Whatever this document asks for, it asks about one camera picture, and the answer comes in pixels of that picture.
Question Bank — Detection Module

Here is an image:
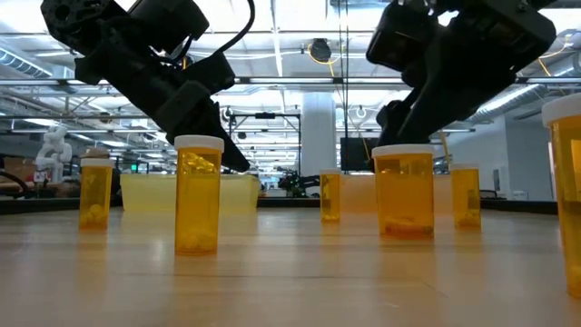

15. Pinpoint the silver ventilation duct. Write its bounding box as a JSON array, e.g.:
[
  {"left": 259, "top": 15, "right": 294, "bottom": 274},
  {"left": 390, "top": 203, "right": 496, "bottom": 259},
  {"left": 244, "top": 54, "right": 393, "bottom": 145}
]
[{"left": 467, "top": 84, "right": 546, "bottom": 126}]

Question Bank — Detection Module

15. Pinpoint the yellow cable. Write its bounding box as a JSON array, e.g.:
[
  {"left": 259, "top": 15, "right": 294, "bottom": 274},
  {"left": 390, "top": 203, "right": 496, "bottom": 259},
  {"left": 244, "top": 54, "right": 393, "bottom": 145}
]
[{"left": 438, "top": 130, "right": 453, "bottom": 165}]

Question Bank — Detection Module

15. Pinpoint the large amber pill bottle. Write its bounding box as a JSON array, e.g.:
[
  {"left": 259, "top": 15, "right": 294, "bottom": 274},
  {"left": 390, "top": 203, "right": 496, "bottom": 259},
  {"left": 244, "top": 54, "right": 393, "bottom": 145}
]
[{"left": 370, "top": 144, "right": 436, "bottom": 241}]

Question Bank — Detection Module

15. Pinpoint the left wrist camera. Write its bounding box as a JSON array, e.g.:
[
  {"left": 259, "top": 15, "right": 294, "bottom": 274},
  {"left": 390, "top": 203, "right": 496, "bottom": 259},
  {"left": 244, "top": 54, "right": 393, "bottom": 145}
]
[{"left": 180, "top": 51, "right": 238, "bottom": 95}]

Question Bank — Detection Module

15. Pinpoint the white robot figure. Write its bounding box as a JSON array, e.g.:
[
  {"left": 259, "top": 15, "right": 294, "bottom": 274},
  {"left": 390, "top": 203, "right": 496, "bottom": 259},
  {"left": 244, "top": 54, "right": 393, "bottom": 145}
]
[{"left": 34, "top": 124, "right": 74, "bottom": 183}]

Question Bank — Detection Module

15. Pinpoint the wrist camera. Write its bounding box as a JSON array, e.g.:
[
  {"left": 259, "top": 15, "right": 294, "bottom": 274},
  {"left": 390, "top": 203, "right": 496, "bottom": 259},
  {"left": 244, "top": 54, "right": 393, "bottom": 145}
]
[
  {"left": 180, "top": 51, "right": 238, "bottom": 95},
  {"left": 365, "top": 2, "right": 439, "bottom": 76}
]

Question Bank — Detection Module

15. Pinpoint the black aluminium table frame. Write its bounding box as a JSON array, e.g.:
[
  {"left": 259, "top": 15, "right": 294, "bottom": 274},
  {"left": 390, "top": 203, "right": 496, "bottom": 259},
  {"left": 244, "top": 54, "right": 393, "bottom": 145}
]
[{"left": 0, "top": 196, "right": 559, "bottom": 217}]

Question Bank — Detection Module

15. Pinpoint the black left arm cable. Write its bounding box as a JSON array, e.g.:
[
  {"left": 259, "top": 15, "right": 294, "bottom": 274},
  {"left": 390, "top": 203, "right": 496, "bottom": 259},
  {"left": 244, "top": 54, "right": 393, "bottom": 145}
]
[{"left": 179, "top": 0, "right": 256, "bottom": 69}]

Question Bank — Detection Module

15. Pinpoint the yellow translucent plastic bin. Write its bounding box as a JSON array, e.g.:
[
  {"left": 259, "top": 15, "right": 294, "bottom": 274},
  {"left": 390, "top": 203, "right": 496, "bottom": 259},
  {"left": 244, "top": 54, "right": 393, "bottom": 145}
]
[{"left": 119, "top": 173, "right": 261, "bottom": 213}]

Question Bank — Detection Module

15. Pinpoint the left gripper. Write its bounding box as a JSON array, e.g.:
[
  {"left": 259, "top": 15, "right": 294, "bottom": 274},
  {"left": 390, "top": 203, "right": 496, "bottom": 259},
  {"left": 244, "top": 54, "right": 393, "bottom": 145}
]
[{"left": 74, "top": 22, "right": 252, "bottom": 174}]

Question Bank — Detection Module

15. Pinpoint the brown cardboard box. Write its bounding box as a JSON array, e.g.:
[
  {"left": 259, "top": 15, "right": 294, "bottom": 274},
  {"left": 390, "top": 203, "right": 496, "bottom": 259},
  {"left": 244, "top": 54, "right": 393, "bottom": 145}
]
[{"left": 3, "top": 156, "right": 37, "bottom": 183}]

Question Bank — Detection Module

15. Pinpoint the orange translucent plastic bin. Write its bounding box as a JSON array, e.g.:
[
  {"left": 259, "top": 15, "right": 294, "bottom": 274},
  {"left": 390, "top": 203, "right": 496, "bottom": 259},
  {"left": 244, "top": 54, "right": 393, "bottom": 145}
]
[{"left": 339, "top": 173, "right": 455, "bottom": 215}]

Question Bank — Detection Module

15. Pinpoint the white building column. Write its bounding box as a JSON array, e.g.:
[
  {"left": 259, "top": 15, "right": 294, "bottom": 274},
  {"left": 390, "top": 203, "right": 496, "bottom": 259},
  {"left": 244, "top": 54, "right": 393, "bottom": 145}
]
[{"left": 300, "top": 93, "right": 337, "bottom": 177}]

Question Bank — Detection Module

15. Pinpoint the small amber pill bottle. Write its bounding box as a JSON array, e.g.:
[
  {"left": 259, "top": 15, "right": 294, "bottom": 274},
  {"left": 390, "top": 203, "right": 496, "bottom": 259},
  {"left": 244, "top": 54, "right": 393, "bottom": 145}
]
[
  {"left": 78, "top": 157, "right": 115, "bottom": 232},
  {"left": 541, "top": 93, "right": 581, "bottom": 300},
  {"left": 173, "top": 134, "right": 225, "bottom": 255},
  {"left": 448, "top": 163, "right": 482, "bottom": 231},
  {"left": 319, "top": 168, "right": 342, "bottom": 223}
]

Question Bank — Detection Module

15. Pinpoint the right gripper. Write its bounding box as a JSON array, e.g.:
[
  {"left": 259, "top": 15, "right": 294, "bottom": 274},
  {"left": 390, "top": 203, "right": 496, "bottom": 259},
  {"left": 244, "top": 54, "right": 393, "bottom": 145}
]
[{"left": 401, "top": 0, "right": 558, "bottom": 145}]

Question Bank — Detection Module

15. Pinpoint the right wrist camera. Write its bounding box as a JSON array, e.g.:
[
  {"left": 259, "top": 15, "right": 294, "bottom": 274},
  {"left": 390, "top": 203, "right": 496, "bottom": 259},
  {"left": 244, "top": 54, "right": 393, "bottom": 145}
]
[{"left": 365, "top": 2, "right": 439, "bottom": 76}]

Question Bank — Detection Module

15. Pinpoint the black metal rig frame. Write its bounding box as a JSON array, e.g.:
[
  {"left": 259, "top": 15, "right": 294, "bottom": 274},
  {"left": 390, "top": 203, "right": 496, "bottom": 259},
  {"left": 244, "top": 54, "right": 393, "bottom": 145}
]
[{"left": 228, "top": 111, "right": 302, "bottom": 176}]

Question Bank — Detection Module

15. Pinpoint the black monitor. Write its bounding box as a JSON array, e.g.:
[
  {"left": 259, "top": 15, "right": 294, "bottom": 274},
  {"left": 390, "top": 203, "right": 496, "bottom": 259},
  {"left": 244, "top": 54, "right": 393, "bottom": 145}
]
[{"left": 340, "top": 137, "right": 379, "bottom": 173}]

